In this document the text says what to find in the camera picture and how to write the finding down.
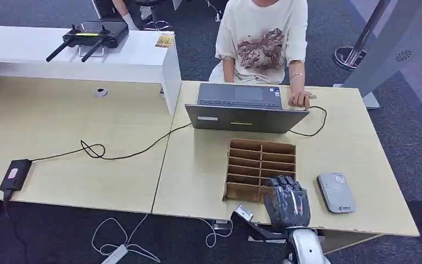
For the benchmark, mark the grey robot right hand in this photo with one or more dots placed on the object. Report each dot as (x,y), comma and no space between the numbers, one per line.
(289,207)

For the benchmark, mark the person's left hand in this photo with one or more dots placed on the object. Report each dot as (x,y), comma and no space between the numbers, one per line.
(299,99)

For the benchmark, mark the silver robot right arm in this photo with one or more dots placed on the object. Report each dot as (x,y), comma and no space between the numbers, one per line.
(305,244)

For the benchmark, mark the white desk foot bar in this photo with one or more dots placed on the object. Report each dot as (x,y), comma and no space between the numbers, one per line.
(260,240)

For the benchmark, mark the grey card reader device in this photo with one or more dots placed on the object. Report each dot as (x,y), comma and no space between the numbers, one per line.
(335,192)

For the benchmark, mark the wooden slotted card box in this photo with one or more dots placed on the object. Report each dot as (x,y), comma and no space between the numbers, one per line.
(254,164)

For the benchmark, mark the grey open laptop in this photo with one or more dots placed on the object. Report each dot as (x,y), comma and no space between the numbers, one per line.
(245,120)

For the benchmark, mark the seated person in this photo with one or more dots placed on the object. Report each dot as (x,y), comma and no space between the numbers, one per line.
(262,40)

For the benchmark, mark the grey plug under desk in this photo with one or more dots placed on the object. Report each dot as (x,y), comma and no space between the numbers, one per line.
(221,225)

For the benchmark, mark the grey standing sign panel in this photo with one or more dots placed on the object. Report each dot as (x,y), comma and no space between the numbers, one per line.
(389,54)

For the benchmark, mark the small orange printed card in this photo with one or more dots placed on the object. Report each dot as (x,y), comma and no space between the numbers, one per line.
(164,40)

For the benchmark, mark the office chair base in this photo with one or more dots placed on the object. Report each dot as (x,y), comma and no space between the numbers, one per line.
(158,25)

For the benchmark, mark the white desk shelf riser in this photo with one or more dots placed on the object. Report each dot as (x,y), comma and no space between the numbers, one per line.
(134,62)

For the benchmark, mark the white power strip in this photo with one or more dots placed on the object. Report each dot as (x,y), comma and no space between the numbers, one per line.
(115,255)

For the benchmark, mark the person in background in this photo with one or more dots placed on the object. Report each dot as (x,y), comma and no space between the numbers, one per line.
(127,18)

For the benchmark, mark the small white round puck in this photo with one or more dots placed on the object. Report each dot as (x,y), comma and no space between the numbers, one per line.
(100,92)

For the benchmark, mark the black remote controller with antennas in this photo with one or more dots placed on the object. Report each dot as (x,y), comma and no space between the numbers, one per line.
(96,36)

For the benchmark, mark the black power adapter brick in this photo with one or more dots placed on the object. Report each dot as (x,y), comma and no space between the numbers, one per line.
(15,175)

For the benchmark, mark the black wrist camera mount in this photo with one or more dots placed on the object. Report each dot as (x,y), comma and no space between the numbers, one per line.
(258,229)

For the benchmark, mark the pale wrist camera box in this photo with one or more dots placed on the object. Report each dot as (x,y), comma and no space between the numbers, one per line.
(243,213)

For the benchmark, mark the chrome stanchion post with base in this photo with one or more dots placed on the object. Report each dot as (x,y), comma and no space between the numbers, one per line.
(351,58)

